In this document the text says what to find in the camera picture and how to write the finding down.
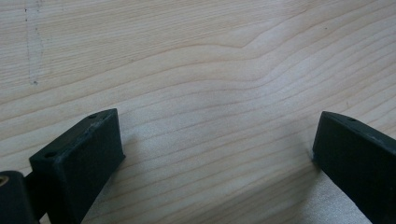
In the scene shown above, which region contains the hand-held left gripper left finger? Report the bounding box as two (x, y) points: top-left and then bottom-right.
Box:
(28, 107), (126, 224)

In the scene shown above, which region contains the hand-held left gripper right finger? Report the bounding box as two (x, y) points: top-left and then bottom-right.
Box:
(311, 110), (396, 224)

